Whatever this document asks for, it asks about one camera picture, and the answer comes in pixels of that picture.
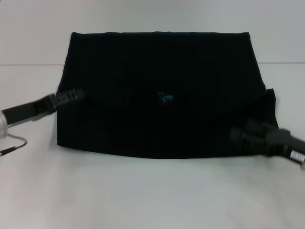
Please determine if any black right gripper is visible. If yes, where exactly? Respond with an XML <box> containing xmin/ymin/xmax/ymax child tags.
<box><xmin>228</xmin><ymin>118</ymin><xmax>305</xmax><ymax>166</ymax></box>

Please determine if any black t-shirt with FREE print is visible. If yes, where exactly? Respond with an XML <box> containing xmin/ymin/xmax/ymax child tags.
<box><xmin>55</xmin><ymin>31</ymin><xmax>280</xmax><ymax>160</ymax></box>

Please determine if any dark red left arm cable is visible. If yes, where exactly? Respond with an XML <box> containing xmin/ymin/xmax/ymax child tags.
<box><xmin>0</xmin><ymin>134</ymin><xmax>28</xmax><ymax>156</ymax></box>

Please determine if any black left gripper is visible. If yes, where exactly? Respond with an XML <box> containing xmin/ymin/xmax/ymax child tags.
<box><xmin>1</xmin><ymin>87</ymin><xmax>87</xmax><ymax>126</ymax></box>

